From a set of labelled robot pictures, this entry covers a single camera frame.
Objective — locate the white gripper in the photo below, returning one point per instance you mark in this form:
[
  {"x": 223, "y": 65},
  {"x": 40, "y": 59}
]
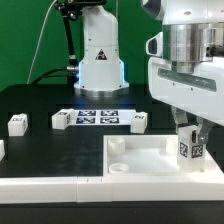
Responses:
[{"x": 201, "y": 93}]

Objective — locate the white square tabletop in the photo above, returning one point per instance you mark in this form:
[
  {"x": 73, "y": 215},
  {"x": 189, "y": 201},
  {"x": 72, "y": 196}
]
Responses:
[{"x": 154, "y": 155}]

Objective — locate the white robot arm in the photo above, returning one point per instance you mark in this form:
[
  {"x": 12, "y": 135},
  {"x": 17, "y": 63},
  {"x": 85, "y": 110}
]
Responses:
[{"x": 186, "y": 59}]

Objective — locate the white U-shaped obstacle fence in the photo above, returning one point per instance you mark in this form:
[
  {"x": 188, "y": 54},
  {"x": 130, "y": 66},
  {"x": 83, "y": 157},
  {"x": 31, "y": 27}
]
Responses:
[{"x": 196, "y": 186}]

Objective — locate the tag marker sheet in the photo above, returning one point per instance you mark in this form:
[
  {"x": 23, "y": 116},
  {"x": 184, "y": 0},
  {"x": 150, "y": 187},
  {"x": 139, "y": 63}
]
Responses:
[{"x": 103, "y": 117}]

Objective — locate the white block left edge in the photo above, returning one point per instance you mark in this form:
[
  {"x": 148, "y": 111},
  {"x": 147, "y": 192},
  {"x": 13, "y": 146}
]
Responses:
[{"x": 2, "y": 150}]

